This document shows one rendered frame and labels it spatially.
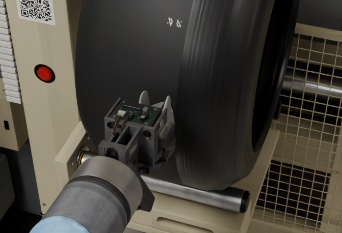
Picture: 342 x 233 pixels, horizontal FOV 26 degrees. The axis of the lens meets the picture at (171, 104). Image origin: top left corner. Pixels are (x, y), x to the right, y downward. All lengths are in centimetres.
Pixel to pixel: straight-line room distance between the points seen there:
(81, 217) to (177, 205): 64
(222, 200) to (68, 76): 38
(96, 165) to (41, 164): 76
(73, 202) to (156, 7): 37
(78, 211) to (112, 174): 8
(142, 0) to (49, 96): 45
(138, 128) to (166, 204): 52
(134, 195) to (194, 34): 29
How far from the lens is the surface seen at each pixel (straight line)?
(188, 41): 109
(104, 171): 90
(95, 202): 86
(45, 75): 147
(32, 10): 139
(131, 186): 91
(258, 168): 163
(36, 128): 159
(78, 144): 147
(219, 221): 144
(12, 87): 156
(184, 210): 146
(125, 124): 97
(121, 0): 113
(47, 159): 164
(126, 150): 92
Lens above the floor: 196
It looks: 41 degrees down
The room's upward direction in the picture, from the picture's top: straight up
